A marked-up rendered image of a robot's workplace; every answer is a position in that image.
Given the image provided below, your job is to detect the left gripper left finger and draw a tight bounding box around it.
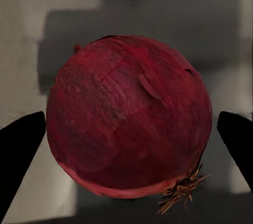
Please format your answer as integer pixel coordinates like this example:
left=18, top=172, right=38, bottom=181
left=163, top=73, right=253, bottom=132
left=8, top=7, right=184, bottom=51
left=0, top=111, right=46, bottom=224

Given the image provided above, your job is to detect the vidalia onion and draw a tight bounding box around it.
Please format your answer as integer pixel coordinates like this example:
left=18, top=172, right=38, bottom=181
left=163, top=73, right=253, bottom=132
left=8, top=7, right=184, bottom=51
left=45, top=35, right=212, bottom=214

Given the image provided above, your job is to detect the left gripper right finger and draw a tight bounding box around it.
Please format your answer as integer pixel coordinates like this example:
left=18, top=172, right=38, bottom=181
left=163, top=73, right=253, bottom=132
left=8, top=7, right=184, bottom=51
left=217, top=111, right=253, bottom=192

